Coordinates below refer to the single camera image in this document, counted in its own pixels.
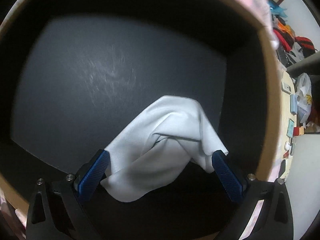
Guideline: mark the blue plastic bag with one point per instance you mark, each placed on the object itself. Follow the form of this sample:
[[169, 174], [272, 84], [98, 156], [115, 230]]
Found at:
[[276, 10]]

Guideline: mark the light blue box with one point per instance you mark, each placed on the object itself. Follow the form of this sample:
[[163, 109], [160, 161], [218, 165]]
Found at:
[[293, 104]]

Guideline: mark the teal small box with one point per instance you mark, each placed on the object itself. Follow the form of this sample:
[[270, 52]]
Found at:
[[290, 128]]

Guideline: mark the white plastic bag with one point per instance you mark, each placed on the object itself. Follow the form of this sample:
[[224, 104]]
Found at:
[[304, 97]]

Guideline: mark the black cardboard box far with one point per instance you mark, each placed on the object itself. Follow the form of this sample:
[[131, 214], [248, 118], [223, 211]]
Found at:
[[74, 73]]

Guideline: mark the pile of colourful clothes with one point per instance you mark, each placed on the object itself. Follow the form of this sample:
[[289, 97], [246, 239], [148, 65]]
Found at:
[[292, 48]]

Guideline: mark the white grey cloth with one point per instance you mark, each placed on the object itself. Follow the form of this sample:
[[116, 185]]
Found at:
[[155, 147]]

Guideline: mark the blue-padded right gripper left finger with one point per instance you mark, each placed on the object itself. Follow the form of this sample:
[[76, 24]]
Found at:
[[55, 210]]

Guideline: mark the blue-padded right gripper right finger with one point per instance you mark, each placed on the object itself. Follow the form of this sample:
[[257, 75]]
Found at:
[[264, 211]]

